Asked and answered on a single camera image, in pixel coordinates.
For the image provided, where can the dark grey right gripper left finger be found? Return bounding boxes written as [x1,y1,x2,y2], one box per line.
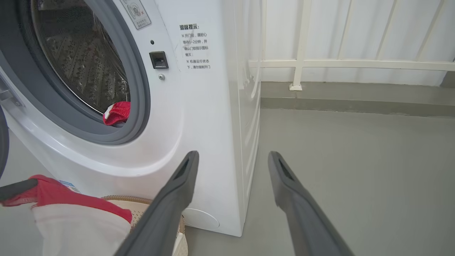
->
[114,151,200,256]

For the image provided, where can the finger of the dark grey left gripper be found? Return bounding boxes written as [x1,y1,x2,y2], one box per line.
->
[0,178,38,202]

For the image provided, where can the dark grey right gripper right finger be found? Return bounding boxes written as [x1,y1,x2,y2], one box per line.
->
[268,151,356,256]

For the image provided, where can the dark grey glass washer door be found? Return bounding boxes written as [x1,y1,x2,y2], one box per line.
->
[0,106,10,179]

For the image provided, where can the red and white garment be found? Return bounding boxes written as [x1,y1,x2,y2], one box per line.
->
[0,174,133,256]

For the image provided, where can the red mesh garment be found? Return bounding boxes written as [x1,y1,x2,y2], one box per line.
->
[103,101,132,126]

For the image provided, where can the cream perforated laundry basket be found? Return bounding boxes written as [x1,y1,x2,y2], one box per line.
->
[101,195,188,256]

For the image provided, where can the white front-loading washing machine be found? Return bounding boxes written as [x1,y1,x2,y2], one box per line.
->
[0,0,262,237]

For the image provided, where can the white metal railing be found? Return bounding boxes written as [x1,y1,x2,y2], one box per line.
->
[248,0,455,91]

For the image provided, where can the grey warning sticker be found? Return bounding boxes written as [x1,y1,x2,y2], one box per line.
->
[120,0,152,30]

